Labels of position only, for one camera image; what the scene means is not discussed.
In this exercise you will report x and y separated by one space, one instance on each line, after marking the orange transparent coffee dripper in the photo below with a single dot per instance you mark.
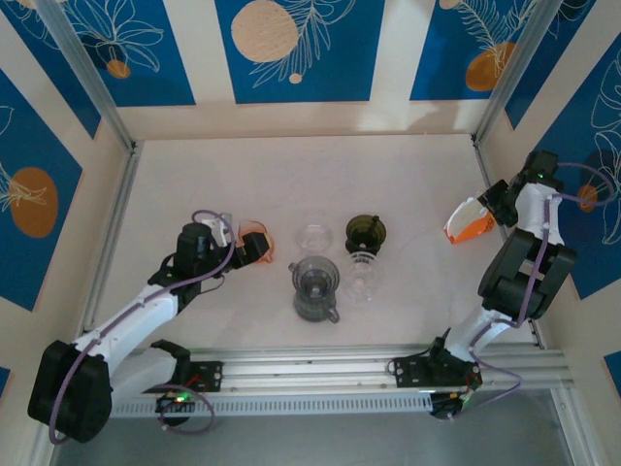
248 226

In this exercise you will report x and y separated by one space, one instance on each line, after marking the clear transparent coffee dripper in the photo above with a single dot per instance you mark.
361 281
314 235

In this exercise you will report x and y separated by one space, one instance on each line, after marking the grey transparent coffee dripper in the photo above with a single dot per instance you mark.
315 286

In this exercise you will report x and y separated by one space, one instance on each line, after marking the olive transparent coffee dripper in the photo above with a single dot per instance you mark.
361 230

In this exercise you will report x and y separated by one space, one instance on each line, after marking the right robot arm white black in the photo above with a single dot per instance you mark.
529 276

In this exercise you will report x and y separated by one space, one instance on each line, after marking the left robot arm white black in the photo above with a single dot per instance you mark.
140 310

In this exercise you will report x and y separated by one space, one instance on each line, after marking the aluminium frame post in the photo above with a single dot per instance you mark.
511 73
86 73

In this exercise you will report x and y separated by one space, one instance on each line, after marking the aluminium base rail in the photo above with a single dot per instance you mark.
310 369

